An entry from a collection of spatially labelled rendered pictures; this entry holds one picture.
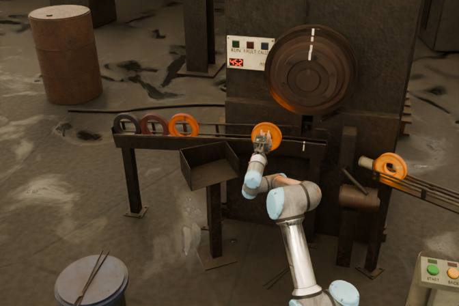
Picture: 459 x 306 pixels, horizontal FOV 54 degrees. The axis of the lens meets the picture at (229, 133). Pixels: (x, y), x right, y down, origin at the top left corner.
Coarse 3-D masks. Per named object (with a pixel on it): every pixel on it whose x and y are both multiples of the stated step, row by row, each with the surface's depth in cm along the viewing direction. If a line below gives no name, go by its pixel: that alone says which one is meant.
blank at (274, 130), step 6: (258, 126) 230; (264, 126) 229; (270, 126) 228; (276, 126) 230; (252, 132) 232; (258, 132) 231; (264, 132) 230; (270, 132) 229; (276, 132) 229; (252, 138) 234; (276, 138) 230; (276, 144) 232; (270, 150) 234
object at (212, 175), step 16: (208, 144) 248; (224, 144) 251; (192, 160) 249; (208, 160) 253; (224, 160) 254; (192, 176) 244; (208, 176) 242; (224, 176) 241; (208, 192) 251; (208, 208) 258; (224, 240) 284; (208, 256) 272; (224, 256) 272
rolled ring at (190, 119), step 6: (180, 114) 266; (186, 114) 266; (174, 120) 268; (186, 120) 266; (192, 120) 265; (174, 126) 272; (192, 126) 267; (198, 126) 268; (174, 132) 272; (192, 132) 269; (198, 132) 270
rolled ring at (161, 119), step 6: (150, 114) 271; (156, 114) 271; (144, 120) 273; (156, 120) 270; (162, 120) 269; (144, 126) 275; (168, 126) 272; (144, 132) 277; (150, 132) 280; (168, 132) 273
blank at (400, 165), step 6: (384, 156) 227; (390, 156) 224; (396, 156) 223; (378, 162) 230; (384, 162) 228; (390, 162) 225; (396, 162) 223; (402, 162) 222; (378, 168) 231; (384, 168) 230; (396, 168) 224; (402, 168) 222; (390, 174) 228; (396, 174) 225; (402, 174) 223; (396, 180) 227
